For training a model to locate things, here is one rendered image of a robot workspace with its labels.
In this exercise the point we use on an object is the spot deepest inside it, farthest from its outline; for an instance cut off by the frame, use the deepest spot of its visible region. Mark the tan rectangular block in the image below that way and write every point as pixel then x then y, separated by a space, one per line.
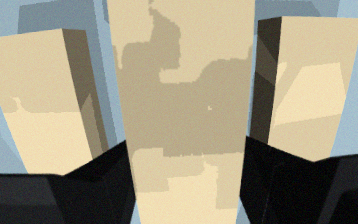
pixel 49 99
pixel 302 73

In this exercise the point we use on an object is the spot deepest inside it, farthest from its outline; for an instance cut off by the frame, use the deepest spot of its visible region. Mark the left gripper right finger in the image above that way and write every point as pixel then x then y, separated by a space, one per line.
pixel 277 189

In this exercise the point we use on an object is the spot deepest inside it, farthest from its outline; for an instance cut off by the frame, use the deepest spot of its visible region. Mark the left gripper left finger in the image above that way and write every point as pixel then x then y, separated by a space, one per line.
pixel 98 192

